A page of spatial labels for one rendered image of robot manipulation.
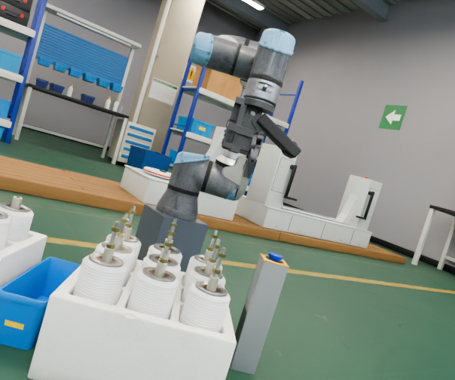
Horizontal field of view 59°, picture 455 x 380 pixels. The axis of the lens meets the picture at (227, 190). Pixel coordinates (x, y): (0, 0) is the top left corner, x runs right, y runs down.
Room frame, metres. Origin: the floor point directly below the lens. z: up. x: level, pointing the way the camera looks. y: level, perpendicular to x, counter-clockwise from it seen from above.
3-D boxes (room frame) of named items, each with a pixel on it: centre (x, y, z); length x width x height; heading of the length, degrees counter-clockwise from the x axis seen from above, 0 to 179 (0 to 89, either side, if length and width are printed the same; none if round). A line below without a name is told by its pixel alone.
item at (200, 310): (0.88, -0.03, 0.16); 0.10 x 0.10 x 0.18
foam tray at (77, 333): (0.99, 0.10, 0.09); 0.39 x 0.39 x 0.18; 6
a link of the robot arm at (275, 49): (0.89, -0.01, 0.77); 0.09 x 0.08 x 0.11; 3
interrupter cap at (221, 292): (0.88, -0.03, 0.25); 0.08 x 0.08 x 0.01
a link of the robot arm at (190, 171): (1.43, 0.14, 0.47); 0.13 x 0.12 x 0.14; 93
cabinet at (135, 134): (6.45, 1.69, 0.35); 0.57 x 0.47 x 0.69; 34
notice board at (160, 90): (7.13, 1.58, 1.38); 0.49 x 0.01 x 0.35; 124
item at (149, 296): (0.87, 0.09, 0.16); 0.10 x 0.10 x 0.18
